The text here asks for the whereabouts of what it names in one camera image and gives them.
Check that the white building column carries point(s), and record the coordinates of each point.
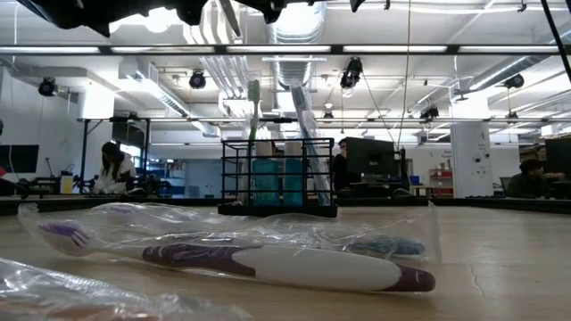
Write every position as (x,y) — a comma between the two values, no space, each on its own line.
(468,178)

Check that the black aluminium rig frame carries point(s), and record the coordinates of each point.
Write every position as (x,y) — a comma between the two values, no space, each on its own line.
(111,204)

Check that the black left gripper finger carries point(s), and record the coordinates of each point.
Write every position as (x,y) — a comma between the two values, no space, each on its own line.
(272,9)
(192,11)

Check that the navy white toothbrush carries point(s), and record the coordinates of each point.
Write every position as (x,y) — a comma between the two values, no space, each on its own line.
(383,246)

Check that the silver ceiling duct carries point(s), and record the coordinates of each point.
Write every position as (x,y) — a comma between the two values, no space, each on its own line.
(294,40)

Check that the red bin shelf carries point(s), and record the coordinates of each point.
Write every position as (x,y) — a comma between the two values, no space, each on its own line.
(441,175)

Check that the black wall screen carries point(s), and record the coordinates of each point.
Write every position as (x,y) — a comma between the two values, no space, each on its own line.
(20,158)

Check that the purple white wrapped toothbrush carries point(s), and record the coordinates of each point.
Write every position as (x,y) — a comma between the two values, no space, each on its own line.
(312,267)

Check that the black ceiling spotlight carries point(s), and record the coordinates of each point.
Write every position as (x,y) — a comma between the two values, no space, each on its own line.
(514,81)
(47,87)
(197,79)
(429,112)
(351,71)

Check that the clear plastic wrapper foreground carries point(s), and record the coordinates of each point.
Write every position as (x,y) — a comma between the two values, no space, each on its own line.
(67,290)

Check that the green white toothbrush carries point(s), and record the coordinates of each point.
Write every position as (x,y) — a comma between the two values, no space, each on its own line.
(254,93)

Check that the black overhead light beam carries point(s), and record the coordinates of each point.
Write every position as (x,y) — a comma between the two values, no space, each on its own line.
(107,49)

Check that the person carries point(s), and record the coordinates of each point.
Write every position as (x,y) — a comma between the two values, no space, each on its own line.
(113,174)
(528,185)
(341,171)

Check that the white yellow canister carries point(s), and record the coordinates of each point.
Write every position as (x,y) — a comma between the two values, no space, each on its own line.
(66,183)

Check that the black background workstation frame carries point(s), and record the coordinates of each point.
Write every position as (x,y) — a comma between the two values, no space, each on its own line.
(84,156)

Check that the black computer monitor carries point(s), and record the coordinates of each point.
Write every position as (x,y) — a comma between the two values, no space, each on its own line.
(370,156)
(560,156)

